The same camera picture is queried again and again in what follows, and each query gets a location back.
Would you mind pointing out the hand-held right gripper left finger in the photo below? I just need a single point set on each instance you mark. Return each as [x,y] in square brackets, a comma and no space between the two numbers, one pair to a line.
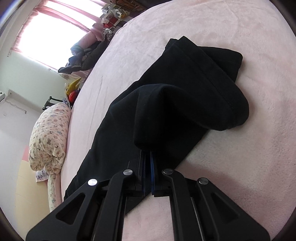
[139,179]

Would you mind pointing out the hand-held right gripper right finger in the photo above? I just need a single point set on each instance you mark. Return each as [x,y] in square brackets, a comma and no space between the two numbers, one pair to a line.
[154,179]

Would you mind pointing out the black pants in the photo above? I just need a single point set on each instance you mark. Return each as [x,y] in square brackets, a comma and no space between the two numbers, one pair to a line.
[185,92]

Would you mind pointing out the floral print pillow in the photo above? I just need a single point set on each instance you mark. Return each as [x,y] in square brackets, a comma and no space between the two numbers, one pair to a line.
[49,134]

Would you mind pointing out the beige headboard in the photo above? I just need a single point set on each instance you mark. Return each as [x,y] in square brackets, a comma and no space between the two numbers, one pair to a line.
[30,197]

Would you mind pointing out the yellow toy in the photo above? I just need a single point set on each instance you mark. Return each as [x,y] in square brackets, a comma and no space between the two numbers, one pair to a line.
[73,85]

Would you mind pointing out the black metal stand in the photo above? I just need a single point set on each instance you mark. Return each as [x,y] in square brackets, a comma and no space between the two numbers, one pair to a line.
[49,102]

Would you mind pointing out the pile of dark clothes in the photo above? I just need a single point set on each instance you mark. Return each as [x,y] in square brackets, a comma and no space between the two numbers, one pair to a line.
[92,58]

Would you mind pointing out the white air conditioner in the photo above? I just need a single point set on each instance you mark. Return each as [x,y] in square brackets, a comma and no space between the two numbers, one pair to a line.
[1,96]

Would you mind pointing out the pink fleece blanket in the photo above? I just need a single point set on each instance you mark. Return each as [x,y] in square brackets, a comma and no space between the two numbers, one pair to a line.
[231,34]

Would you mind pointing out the cluttered shelf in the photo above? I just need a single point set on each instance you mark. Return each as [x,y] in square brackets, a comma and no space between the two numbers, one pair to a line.
[115,11]

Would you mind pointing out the pink curtain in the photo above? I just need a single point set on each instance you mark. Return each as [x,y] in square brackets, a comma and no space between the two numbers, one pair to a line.
[57,6]

